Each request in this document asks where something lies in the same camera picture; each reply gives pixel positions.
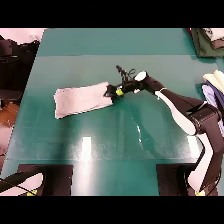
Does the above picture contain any cream garment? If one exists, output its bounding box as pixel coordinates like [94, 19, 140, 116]
[202, 69, 224, 95]

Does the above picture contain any lavender garment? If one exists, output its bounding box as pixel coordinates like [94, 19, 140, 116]
[200, 83, 224, 116]

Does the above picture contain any white garment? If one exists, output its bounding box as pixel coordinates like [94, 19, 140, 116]
[202, 28, 224, 43]

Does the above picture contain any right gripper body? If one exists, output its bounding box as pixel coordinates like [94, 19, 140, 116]
[114, 80, 137, 97]

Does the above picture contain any grey shirt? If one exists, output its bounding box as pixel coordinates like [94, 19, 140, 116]
[53, 81, 116, 120]

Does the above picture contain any black cable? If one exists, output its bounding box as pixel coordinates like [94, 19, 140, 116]
[127, 68, 137, 80]

